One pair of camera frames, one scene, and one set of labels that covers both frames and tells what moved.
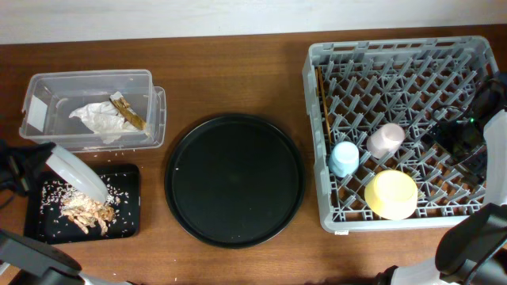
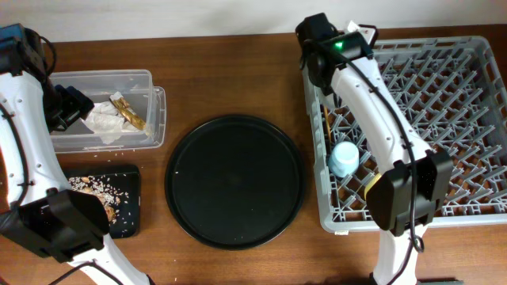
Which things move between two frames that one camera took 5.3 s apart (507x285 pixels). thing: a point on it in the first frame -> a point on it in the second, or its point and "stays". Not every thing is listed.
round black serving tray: (234, 180) stays
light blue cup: (344, 159) stays
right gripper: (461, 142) -> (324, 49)
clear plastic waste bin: (98, 111) stays
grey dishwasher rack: (371, 101) stays
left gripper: (25, 161) -> (79, 105)
